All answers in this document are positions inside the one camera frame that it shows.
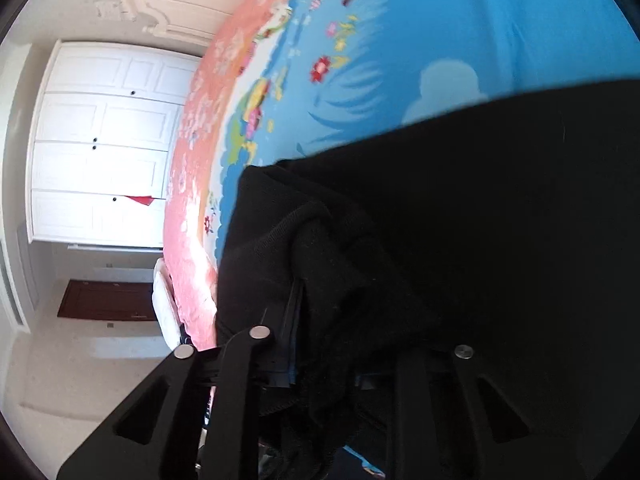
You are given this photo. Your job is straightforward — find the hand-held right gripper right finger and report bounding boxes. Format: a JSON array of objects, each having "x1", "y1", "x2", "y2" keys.
[{"x1": 392, "y1": 345, "x2": 584, "y2": 480}]

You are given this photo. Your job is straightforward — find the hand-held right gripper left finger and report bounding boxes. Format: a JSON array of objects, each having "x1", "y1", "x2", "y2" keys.
[{"x1": 56, "y1": 280, "x2": 305, "y2": 480}]

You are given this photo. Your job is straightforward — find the black pants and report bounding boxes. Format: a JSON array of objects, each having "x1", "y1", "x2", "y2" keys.
[{"x1": 215, "y1": 80, "x2": 640, "y2": 480}]

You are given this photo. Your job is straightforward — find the white cloth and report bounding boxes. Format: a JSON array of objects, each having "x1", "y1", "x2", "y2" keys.
[{"x1": 151, "y1": 257, "x2": 190, "y2": 349}]

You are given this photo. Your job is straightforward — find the white wardrobe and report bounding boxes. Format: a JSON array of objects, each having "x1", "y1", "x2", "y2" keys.
[{"x1": 27, "y1": 40, "x2": 203, "y2": 251}]

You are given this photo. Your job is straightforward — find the colourful cartoon bed sheet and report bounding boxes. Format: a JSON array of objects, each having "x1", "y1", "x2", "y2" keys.
[{"x1": 202, "y1": 0, "x2": 640, "y2": 478}]

